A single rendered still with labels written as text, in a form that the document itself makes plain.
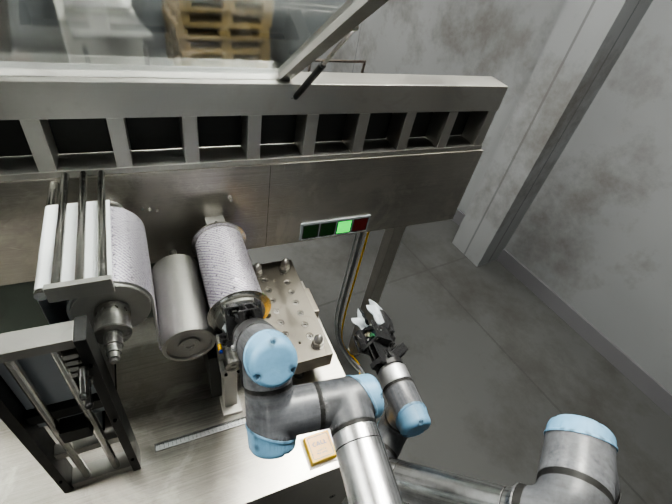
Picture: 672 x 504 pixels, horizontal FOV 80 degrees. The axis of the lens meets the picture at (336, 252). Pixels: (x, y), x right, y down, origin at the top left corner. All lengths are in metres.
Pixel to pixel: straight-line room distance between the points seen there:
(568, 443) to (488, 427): 1.66
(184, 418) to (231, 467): 0.19
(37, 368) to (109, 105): 0.53
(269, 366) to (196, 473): 0.62
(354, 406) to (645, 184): 2.47
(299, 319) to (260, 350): 0.67
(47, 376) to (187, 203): 0.52
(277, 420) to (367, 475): 0.15
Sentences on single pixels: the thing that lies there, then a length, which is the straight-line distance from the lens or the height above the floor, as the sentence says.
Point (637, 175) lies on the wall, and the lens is 2.91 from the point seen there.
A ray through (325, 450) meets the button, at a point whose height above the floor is 0.92.
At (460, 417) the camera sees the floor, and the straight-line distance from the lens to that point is 2.48.
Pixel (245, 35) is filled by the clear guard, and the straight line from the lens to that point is 0.79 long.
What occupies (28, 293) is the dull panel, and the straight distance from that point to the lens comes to 1.35.
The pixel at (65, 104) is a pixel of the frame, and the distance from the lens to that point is 1.02.
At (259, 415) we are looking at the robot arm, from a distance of 0.65.
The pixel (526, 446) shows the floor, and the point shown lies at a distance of 2.59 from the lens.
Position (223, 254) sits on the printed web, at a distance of 1.02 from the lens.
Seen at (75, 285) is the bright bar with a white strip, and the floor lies 1.46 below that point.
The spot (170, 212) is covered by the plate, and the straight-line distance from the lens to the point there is 1.15.
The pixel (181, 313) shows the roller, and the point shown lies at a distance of 1.01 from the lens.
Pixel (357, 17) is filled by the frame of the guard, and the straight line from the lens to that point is 0.71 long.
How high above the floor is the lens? 2.02
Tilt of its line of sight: 42 degrees down
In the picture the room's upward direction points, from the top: 12 degrees clockwise
